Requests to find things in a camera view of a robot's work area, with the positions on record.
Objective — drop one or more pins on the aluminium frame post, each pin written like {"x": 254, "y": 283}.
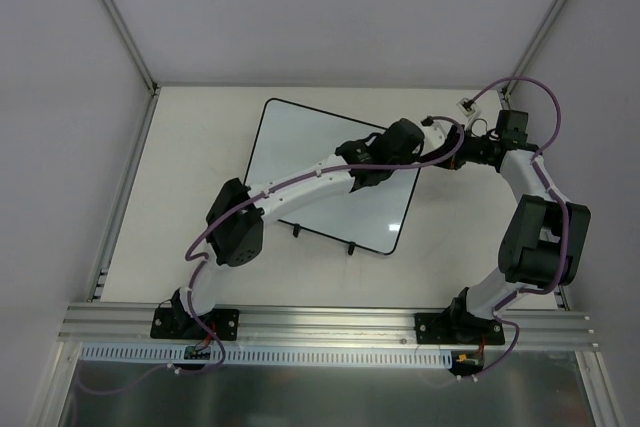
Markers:
{"x": 546, "y": 83}
{"x": 131, "y": 48}

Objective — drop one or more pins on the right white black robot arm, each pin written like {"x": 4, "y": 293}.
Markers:
{"x": 540, "y": 249}

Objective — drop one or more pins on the right aluminium frame post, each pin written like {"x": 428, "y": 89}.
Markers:
{"x": 546, "y": 83}

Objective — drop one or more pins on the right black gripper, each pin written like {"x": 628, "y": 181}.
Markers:
{"x": 451, "y": 156}

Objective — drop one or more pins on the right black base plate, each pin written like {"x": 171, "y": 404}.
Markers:
{"x": 443, "y": 328}

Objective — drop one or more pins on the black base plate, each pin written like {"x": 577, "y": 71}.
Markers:
{"x": 168, "y": 323}
{"x": 443, "y": 328}

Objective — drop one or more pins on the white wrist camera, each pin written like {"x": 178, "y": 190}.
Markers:
{"x": 468, "y": 107}
{"x": 435, "y": 134}

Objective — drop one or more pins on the aluminium extrusion rail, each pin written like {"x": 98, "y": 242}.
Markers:
{"x": 540, "y": 330}

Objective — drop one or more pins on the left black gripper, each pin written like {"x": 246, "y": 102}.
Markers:
{"x": 367, "y": 175}

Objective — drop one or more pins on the white slotted cable duct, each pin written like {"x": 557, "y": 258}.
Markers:
{"x": 269, "y": 356}

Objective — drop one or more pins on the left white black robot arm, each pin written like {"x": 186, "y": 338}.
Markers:
{"x": 236, "y": 221}

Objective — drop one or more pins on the left aluminium frame post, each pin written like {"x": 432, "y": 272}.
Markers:
{"x": 131, "y": 48}

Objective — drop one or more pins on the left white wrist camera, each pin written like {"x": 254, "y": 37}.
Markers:
{"x": 435, "y": 134}

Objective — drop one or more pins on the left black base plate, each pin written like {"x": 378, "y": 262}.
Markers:
{"x": 168, "y": 323}

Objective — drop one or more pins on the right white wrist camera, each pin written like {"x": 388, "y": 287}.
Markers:
{"x": 468, "y": 107}

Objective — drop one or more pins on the white whiteboard black frame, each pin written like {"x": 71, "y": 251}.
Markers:
{"x": 291, "y": 138}

